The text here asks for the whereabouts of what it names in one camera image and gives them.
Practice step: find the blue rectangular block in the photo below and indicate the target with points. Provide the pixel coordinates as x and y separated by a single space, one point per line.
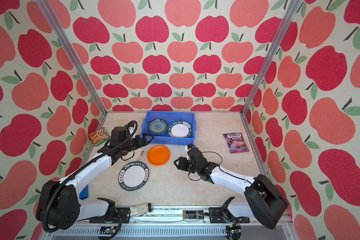
84 194

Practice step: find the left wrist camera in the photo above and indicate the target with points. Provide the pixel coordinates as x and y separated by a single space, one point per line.
131 130

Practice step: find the beige connector box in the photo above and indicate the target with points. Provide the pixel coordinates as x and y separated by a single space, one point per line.
141 209

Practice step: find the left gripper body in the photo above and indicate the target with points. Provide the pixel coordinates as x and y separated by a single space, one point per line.
132 144

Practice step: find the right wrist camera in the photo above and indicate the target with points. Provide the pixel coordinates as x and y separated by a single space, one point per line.
187 148

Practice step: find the plain cream plate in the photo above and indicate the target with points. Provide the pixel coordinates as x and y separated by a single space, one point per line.
138 154

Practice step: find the aluminium frame post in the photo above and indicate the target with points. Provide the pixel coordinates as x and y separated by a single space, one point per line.
59 31
274 47

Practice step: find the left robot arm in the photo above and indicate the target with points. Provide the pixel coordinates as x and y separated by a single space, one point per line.
60 205

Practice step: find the orange noodle snack packet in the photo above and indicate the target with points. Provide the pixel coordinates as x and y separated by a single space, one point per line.
99 137

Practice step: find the small dark electronics module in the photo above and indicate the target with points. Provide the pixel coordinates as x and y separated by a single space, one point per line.
193 214

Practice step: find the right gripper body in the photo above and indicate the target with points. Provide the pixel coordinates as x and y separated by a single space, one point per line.
194 170

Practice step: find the left aluminium frame post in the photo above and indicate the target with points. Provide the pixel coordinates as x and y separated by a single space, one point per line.
59 31

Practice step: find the green-rim Hao Wei plate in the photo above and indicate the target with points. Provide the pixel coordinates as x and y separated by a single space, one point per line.
133 176
180 129

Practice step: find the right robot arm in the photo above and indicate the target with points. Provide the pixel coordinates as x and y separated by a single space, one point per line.
264 201

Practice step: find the front aluminium frame rail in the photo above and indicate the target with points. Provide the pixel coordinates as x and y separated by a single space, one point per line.
166 223

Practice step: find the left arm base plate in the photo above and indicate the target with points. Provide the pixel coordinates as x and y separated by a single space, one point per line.
122 214

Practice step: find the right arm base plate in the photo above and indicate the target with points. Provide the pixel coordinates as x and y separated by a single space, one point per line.
221 215

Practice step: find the purple candy bag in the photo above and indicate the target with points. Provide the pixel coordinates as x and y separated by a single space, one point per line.
236 143

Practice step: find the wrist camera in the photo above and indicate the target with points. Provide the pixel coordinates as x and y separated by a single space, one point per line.
131 130
187 148

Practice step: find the right aluminium frame post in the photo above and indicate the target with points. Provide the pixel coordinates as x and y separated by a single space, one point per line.
274 47

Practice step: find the grey-green patterned plate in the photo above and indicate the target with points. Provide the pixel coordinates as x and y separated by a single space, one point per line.
158 127

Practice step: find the orange plate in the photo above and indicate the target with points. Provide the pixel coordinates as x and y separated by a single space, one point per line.
158 155

